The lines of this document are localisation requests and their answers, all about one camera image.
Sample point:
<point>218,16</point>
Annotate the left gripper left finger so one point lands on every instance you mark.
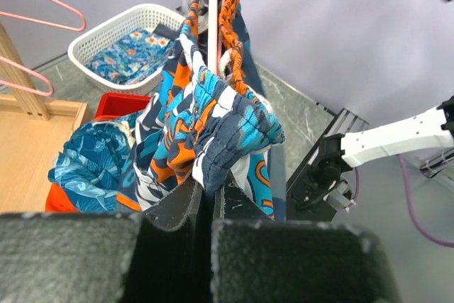
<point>119,257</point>

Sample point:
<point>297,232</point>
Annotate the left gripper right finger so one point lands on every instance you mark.
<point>257,259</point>

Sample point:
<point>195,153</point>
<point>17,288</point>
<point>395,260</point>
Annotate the orange blue patterned shorts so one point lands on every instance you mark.
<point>203,125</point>

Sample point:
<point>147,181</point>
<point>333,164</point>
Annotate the pink wire hanger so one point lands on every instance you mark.
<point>214,36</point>
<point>52,13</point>
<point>21,80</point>

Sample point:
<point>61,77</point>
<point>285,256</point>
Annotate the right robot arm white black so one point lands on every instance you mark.
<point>319,183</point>

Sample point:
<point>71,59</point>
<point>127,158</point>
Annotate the blue floral shorts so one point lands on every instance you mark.
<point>86,173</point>

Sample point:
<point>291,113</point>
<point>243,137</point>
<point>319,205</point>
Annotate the red plastic tray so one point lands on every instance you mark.
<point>112,105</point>

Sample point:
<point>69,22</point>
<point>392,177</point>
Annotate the wooden clothes rack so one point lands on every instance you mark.
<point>33,130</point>

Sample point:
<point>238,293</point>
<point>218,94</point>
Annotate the blue floral cloth in basket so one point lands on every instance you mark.
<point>132,58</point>

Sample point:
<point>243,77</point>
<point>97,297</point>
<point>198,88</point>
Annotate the dark denim cloth in basket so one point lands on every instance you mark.
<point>166,32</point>

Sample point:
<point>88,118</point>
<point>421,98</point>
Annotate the white plastic basket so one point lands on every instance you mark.
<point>143,16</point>

